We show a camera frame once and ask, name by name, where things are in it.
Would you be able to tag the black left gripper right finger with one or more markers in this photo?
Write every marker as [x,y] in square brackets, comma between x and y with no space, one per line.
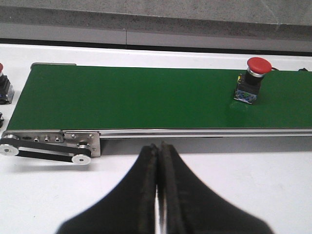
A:
[188,206]

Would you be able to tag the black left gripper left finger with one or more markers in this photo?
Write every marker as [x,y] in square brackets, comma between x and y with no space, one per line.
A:
[128,209]

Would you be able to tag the red mushroom push button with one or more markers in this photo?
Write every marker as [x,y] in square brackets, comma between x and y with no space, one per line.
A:
[6,88]
[249,83]

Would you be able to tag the small idler pulley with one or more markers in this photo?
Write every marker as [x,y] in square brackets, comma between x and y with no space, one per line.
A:
[81,159]

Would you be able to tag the black drive belt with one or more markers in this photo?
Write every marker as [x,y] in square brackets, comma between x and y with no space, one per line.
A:
[45,151]

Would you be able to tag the green conveyor belt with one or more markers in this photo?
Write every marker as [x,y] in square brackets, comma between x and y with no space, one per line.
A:
[67,97]

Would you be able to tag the conveyor drive pulley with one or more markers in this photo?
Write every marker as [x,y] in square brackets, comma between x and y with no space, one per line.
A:
[7,149]

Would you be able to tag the grey stone counter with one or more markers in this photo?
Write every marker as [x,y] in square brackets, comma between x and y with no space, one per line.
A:
[282,25]

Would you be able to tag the aluminium conveyor frame rail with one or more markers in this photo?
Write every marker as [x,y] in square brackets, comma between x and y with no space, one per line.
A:
[202,132]

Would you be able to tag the steel conveyor support bracket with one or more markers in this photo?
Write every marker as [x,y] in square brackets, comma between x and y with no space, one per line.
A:
[89,138]

